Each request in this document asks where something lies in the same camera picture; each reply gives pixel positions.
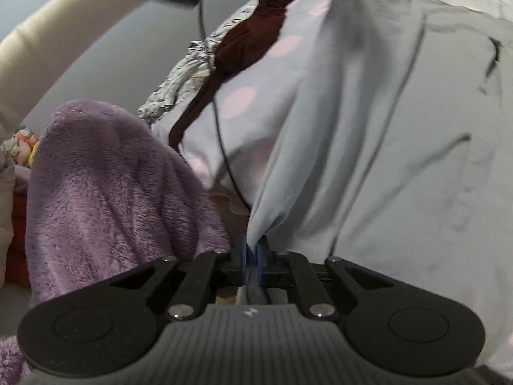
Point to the purple fleece pants leg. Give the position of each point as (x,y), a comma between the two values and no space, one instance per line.
(112,192)

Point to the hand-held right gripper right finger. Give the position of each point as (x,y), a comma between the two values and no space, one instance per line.
(263,260)

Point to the dark maroon garment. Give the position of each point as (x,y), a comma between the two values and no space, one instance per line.
(244,44)

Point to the colourful printed cloth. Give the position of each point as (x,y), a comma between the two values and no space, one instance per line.
(20,146)

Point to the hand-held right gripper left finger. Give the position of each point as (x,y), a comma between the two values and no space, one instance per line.
(241,257)

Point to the person's left forearm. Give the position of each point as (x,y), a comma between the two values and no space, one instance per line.
(56,36)

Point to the light grey garment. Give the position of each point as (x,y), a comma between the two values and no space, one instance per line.
(360,128)

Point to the black and white patterned cloth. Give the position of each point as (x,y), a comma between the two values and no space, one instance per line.
(182,76)

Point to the polka dot bed sheet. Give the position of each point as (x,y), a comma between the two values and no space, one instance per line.
(256,100)

